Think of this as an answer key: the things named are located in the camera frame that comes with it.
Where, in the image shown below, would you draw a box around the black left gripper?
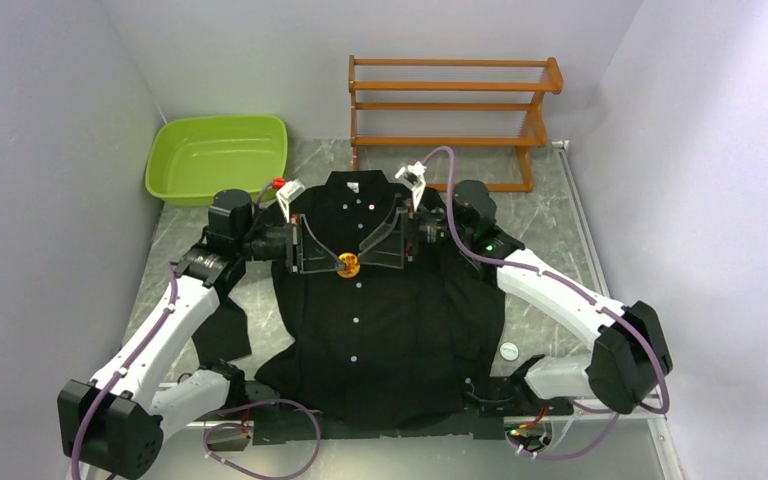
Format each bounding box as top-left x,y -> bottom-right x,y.
236,214 -> 344,274

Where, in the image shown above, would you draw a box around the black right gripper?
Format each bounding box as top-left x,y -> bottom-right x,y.
357,194 -> 471,269

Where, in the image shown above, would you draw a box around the orange round brooch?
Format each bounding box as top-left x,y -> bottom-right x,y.
337,252 -> 360,278

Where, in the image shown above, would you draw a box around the black button shirt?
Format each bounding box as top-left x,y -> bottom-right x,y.
191,169 -> 510,431

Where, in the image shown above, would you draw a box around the white round brooch back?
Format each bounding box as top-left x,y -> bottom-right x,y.
499,341 -> 519,362

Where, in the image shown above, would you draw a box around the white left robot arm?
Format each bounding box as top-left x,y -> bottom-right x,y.
57,181 -> 322,479

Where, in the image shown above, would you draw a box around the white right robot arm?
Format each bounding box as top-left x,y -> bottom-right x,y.
356,175 -> 673,415

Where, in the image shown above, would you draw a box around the orange wooden shoe rack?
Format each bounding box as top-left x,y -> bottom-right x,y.
347,55 -> 564,193

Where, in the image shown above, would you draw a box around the green plastic basin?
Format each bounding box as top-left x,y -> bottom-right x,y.
144,115 -> 288,207

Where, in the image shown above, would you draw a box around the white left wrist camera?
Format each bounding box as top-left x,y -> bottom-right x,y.
272,177 -> 306,222

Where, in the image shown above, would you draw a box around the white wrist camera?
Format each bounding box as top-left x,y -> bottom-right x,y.
272,177 -> 306,222
394,161 -> 427,211

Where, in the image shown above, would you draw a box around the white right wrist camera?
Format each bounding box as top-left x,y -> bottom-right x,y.
394,161 -> 427,211

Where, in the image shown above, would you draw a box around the aluminium table edge rail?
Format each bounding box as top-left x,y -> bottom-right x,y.
551,140 -> 685,479

